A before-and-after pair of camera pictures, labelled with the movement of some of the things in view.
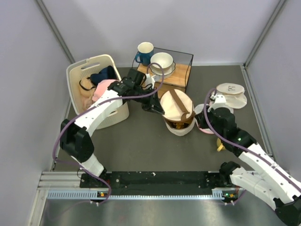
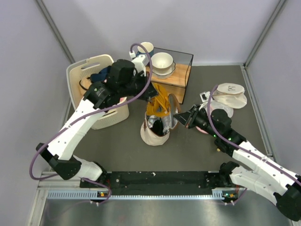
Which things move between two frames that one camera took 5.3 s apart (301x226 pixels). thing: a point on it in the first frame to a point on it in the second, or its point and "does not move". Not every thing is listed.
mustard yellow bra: (178, 125) to (158, 105)
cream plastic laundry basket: (83, 69) does not move
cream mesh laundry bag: (234, 93) does not move
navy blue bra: (108, 73) does not move
